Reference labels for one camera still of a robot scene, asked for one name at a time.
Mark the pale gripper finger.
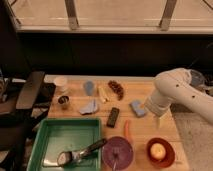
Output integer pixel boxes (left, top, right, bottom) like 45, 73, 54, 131
156, 116, 162, 129

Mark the yellow red apple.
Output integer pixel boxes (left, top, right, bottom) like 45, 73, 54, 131
150, 143, 166, 160

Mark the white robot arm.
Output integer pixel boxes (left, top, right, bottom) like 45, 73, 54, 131
145, 68, 213, 125

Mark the blue sponge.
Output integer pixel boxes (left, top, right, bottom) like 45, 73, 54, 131
130, 100, 146, 117

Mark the red bowl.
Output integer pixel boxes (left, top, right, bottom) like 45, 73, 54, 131
146, 138, 175, 169

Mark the orange carrot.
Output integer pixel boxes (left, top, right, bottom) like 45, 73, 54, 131
124, 120, 131, 140

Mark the black rectangular bar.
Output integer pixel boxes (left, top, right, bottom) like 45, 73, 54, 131
107, 107, 120, 128

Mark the bunch of dark grapes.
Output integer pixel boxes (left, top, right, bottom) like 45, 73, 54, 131
108, 80, 124, 100

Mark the fork on purple plate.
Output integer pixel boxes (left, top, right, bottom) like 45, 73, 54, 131
112, 148, 119, 171

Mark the purple plate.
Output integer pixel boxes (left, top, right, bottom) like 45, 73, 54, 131
102, 136, 134, 170

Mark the blue lidded container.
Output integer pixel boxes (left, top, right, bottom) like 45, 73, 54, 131
190, 69, 205, 87

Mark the yellow banana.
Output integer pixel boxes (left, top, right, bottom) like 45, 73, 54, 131
98, 86, 109, 103

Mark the blue crumpled cloth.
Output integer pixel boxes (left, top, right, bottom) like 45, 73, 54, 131
79, 99, 98, 115

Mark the blue plastic cup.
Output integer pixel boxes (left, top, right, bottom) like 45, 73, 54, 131
83, 81, 94, 96

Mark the small dark-filled cup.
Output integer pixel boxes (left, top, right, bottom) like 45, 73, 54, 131
58, 95, 70, 110

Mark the white paper cup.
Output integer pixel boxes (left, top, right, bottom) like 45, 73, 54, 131
53, 76, 68, 92

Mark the green plastic tray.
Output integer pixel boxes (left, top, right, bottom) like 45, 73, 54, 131
27, 118, 102, 171

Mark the black side stand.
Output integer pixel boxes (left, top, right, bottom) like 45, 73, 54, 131
0, 71, 55, 171

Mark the metal scoop with black handle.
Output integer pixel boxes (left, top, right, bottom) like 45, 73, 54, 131
57, 138, 107, 167

